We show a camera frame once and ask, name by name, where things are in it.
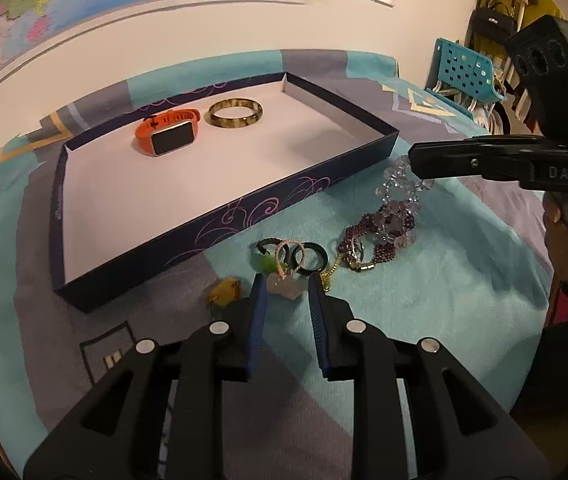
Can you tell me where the clear crystal bead bracelet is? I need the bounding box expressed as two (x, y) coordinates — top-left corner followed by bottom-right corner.
(370, 154), (435, 252)

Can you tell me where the purple beaded bracelet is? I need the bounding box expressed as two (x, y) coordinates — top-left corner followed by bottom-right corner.
(336, 209), (418, 273)

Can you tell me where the yellow amber ring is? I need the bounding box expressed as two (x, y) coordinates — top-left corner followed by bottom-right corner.
(206, 277), (243, 311)

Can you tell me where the black ring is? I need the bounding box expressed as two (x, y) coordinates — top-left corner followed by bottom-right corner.
(289, 242), (330, 276)

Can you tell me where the pink stone ring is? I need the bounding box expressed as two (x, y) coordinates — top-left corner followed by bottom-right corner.
(264, 238), (308, 302)

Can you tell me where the green stone beaded ring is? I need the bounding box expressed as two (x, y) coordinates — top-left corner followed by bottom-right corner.
(254, 237), (285, 273)

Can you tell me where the tortoiseshell bangle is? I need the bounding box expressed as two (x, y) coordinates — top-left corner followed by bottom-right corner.
(207, 98), (263, 129)

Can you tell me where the orange smart watch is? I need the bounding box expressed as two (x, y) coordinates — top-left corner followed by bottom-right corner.
(135, 108), (200, 157)

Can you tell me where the blue perforated plastic chair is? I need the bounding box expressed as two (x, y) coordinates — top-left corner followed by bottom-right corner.
(425, 38), (505, 122)

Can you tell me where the teal grey bedsheet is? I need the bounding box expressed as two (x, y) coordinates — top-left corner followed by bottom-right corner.
(0, 50), (551, 479)

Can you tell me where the black handbag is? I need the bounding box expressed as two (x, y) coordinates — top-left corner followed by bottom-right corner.
(470, 8), (517, 46)

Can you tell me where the yellow hanging garment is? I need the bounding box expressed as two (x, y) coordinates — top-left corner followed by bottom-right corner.
(479, 0), (565, 28)

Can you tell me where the navy shallow box tray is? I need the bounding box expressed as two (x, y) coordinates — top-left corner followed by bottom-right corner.
(50, 73), (398, 312)

